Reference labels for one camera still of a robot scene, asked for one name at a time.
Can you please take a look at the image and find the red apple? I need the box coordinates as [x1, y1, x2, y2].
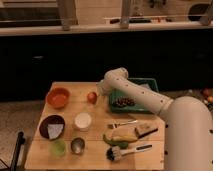
[87, 92, 97, 104]

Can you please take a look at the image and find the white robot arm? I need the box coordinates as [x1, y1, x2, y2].
[98, 68, 213, 171]

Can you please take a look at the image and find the white paper cup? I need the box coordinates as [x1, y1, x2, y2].
[73, 113, 92, 131]

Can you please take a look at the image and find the small metal cup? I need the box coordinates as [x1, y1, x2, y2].
[71, 137, 85, 155]

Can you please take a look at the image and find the green plastic cup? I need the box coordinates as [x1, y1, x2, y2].
[50, 139, 66, 157]

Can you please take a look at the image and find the bunch of red grapes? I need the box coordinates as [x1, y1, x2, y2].
[112, 97, 135, 108]

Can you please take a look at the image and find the green plastic tray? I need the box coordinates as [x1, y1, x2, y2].
[108, 78, 158, 113]

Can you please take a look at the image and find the silver fork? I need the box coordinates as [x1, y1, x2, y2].
[107, 120, 138, 129]

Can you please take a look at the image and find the blue sponge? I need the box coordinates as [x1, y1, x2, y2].
[140, 84, 151, 90]

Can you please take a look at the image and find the orange bowl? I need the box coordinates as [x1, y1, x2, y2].
[45, 87, 70, 109]

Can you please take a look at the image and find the yellow banana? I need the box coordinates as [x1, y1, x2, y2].
[112, 130, 137, 142]

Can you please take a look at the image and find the green pepper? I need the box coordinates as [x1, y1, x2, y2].
[103, 134, 129, 149]

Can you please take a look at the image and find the wooden scrub brush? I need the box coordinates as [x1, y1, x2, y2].
[135, 124, 158, 139]

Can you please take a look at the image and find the dark brown bowl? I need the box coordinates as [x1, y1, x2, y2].
[39, 115, 65, 140]

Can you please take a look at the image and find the grey cloth in bowl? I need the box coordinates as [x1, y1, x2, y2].
[47, 124, 64, 139]

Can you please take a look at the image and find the black stand left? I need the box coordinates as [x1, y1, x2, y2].
[10, 131, 25, 171]

